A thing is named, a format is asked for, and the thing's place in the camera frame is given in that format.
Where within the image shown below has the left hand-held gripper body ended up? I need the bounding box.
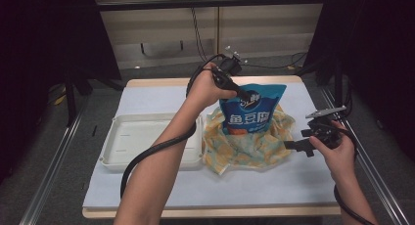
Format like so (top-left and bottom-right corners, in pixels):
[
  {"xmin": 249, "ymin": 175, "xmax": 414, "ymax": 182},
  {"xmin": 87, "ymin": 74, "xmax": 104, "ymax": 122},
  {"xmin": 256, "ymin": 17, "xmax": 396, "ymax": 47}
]
[{"xmin": 211, "ymin": 45, "xmax": 249, "ymax": 91}]

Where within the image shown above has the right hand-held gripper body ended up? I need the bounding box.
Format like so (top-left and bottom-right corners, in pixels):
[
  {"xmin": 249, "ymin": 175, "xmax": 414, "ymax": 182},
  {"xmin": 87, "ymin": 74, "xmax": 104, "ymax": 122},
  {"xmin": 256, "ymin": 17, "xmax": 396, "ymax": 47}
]
[{"xmin": 304, "ymin": 106, "xmax": 347, "ymax": 151}]

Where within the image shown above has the blue snack packet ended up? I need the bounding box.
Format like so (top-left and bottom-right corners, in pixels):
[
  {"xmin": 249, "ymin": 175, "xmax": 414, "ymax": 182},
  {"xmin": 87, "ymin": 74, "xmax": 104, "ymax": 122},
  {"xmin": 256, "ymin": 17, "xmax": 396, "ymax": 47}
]
[{"xmin": 218, "ymin": 83, "xmax": 288, "ymax": 136}]

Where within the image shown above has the teal orange patterned bag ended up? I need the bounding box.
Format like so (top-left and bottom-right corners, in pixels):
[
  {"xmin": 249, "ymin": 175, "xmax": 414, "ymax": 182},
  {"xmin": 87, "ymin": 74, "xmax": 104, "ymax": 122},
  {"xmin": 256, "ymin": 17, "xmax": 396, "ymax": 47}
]
[{"xmin": 202, "ymin": 104, "xmax": 297, "ymax": 176}]

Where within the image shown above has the person's left hand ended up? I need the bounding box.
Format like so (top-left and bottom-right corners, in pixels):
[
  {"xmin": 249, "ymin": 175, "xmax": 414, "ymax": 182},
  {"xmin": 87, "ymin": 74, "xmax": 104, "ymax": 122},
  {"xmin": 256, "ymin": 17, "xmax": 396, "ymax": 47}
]
[{"xmin": 187, "ymin": 62, "xmax": 238, "ymax": 110}]

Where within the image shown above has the person's right hand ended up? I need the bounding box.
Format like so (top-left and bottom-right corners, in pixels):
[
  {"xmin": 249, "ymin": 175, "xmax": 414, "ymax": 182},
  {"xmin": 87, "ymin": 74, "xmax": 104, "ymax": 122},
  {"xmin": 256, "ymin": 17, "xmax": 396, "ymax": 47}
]
[{"xmin": 308, "ymin": 120, "xmax": 358, "ymax": 187}]

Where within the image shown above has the black metal stand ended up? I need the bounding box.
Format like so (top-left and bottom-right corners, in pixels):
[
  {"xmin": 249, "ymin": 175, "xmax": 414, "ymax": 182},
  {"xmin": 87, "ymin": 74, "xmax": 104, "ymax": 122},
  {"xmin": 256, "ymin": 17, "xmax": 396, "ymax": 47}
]
[
  {"xmin": 63, "ymin": 67, "xmax": 125, "ymax": 127},
  {"xmin": 332, "ymin": 62, "xmax": 354, "ymax": 107}
]

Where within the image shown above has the white table mat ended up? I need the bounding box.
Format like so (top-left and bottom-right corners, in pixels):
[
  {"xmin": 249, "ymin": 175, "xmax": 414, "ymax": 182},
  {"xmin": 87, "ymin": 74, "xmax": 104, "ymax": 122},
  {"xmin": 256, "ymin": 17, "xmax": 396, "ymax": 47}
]
[{"xmin": 82, "ymin": 81, "xmax": 342, "ymax": 209}]

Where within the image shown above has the black horizontal bar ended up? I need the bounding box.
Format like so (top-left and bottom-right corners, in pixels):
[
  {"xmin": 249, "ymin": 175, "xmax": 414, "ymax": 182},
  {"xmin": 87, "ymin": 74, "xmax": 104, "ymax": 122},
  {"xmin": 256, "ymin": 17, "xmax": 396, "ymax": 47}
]
[{"xmin": 96, "ymin": 0, "xmax": 327, "ymax": 13}]

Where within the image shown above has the black curtain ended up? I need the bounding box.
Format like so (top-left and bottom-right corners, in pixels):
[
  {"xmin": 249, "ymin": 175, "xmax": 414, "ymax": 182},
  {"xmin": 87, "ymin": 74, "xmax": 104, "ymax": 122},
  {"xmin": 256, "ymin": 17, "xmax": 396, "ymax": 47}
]
[
  {"xmin": 0, "ymin": 0, "xmax": 122, "ymax": 184},
  {"xmin": 302, "ymin": 0, "xmax": 415, "ymax": 160}
]

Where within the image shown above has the wooden table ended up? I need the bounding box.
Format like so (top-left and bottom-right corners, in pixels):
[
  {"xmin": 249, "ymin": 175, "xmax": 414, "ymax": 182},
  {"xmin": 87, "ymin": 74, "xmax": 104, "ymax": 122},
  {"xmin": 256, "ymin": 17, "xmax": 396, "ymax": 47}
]
[{"xmin": 81, "ymin": 75, "xmax": 342, "ymax": 219}]

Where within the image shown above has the white plastic tray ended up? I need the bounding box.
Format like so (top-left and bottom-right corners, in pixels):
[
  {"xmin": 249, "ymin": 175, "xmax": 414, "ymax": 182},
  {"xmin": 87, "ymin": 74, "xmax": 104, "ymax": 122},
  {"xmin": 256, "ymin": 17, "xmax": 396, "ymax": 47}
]
[{"xmin": 99, "ymin": 112, "xmax": 205, "ymax": 172}]

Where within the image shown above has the black wall cable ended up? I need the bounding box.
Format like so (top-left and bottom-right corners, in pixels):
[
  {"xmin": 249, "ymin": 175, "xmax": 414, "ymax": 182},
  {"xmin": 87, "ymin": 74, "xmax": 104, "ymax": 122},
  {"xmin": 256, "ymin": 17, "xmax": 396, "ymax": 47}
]
[{"xmin": 190, "ymin": 6, "xmax": 308, "ymax": 73}]

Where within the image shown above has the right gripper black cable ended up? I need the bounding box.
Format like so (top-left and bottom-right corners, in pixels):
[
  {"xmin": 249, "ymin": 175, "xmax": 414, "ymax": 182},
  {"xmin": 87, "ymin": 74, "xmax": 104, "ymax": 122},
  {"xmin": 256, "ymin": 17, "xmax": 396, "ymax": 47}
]
[{"xmin": 326, "ymin": 120, "xmax": 376, "ymax": 225}]

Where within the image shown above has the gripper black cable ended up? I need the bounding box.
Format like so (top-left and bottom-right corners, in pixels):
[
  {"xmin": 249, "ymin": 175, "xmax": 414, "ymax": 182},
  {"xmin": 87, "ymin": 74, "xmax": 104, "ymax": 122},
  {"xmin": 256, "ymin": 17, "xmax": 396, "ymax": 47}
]
[
  {"xmin": 326, "ymin": 120, "xmax": 376, "ymax": 225},
  {"xmin": 119, "ymin": 53, "xmax": 227, "ymax": 200}
]

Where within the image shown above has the aluminium floor rail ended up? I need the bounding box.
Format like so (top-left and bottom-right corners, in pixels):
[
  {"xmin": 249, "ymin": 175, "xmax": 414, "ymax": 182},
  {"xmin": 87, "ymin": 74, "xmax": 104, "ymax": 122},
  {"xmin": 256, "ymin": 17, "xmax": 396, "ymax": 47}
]
[
  {"xmin": 319, "ymin": 84, "xmax": 415, "ymax": 225},
  {"xmin": 19, "ymin": 101, "xmax": 86, "ymax": 225}
]

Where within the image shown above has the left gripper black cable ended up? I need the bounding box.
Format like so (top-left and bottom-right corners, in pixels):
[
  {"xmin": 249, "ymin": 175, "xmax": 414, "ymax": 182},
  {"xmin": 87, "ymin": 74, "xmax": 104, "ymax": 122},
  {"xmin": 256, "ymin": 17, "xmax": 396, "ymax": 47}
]
[{"xmin": 119, "ymin": 53, "xmax": 227, "ymax": 200}]

